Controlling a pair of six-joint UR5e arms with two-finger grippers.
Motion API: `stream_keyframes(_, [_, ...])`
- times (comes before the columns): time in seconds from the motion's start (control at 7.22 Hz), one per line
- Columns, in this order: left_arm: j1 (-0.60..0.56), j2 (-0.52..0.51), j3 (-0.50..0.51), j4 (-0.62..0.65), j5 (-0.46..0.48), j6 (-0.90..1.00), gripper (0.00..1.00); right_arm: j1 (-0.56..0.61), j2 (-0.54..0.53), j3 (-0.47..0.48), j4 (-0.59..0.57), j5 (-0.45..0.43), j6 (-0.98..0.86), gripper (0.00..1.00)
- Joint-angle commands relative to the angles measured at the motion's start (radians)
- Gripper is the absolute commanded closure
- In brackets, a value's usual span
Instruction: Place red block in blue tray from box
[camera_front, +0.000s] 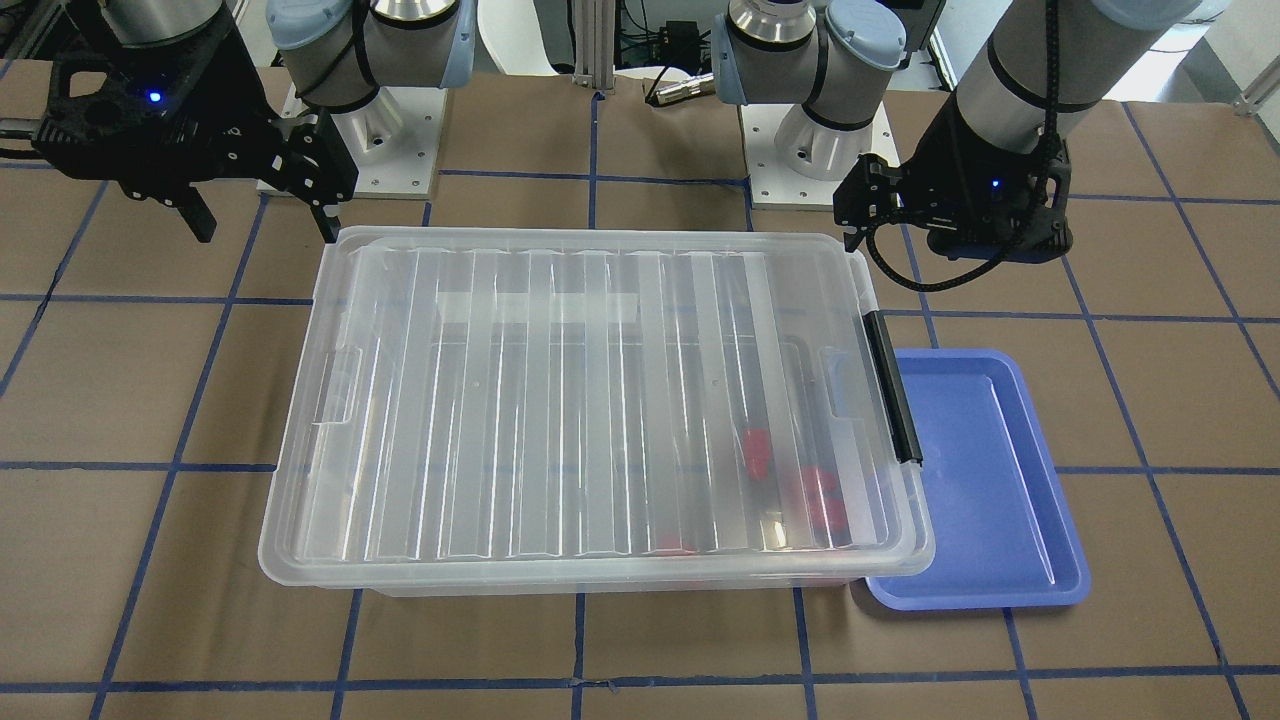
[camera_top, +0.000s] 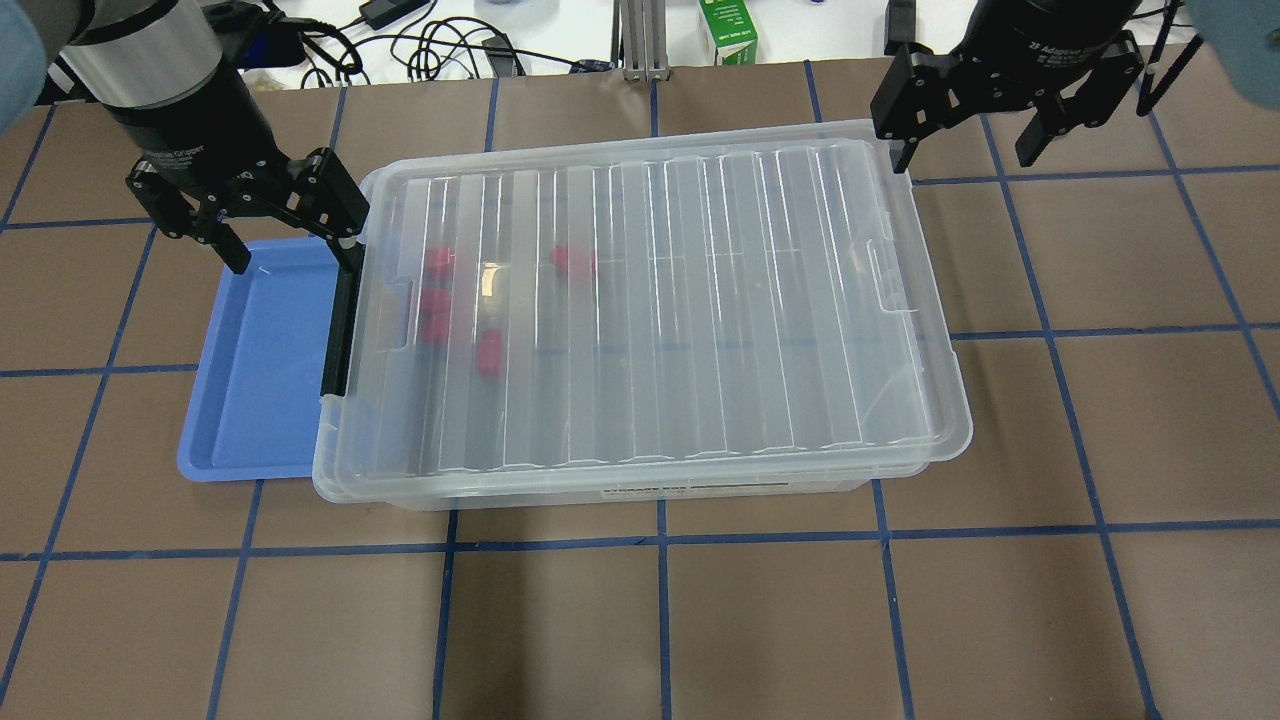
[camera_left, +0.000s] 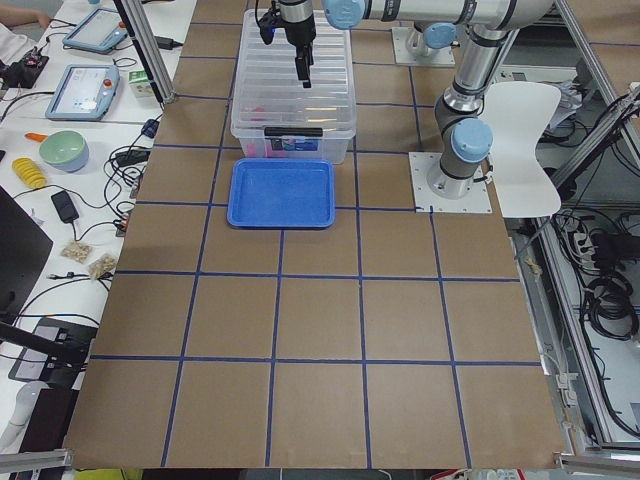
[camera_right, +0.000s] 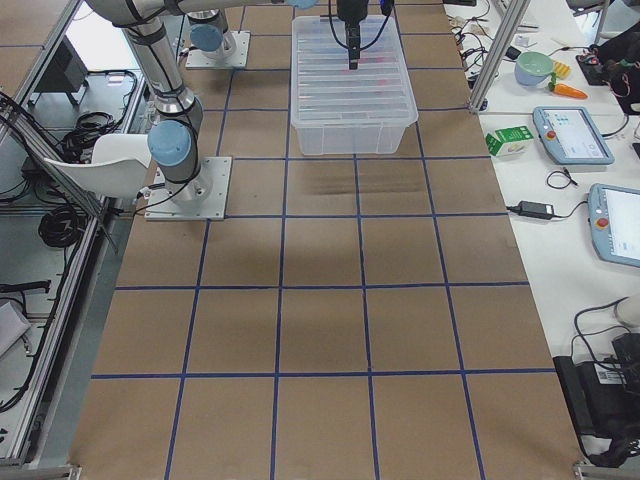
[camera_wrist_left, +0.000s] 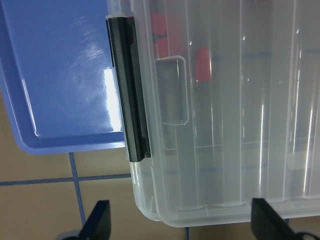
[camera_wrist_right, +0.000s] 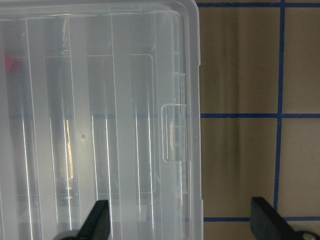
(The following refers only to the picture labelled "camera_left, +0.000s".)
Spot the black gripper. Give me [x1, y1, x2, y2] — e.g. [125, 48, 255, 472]
[277, 0, 316, 89]

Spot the clear plastic box lid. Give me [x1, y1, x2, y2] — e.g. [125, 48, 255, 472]
[230, 10, 357, 140]

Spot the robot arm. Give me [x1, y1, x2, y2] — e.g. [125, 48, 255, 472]
[322, 1, 551, 199]
[406, 22, 457, 57]

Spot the clear plastic storage box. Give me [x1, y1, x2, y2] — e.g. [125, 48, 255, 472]
[230, 10, 357, 164]

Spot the blue plastic tray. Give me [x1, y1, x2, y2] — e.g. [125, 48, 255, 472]
[227, 158, 335, 229]

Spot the green white carton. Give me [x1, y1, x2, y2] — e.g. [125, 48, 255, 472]
[127, 70, 155, 98]

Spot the teach pendant tablet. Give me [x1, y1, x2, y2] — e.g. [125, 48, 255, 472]
[62, 8, 128, 54]
[45, 64, 120, 121]

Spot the white chair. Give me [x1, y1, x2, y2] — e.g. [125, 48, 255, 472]
[480, 81, 561, 218]

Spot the green bowl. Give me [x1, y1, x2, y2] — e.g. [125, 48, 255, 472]
[39, 130, 89, 173]

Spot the black power adapter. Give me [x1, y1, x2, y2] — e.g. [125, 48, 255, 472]
[51, 191, 79, 224]

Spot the snack bag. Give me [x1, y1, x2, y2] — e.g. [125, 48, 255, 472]
[61, 241, 93, 264]
[88, 253, 118, 280]

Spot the yellow toy stack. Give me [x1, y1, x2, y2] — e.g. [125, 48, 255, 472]
[11, 157, 47, 190]

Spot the black monitor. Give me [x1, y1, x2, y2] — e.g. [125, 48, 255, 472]
[0, 188, 53, 322]

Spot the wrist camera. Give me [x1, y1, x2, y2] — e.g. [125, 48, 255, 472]
[257, 10, 280, 45]

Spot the black box latch handle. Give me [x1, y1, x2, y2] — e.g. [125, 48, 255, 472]
[263, 127, 323, 138]

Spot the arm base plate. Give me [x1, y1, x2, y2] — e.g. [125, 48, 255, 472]
[392, 27, 455, 68]
[408, 152, 492, 214]

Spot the aluminium frame post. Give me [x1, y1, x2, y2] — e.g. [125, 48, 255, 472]
[114, 0, 176, 105]

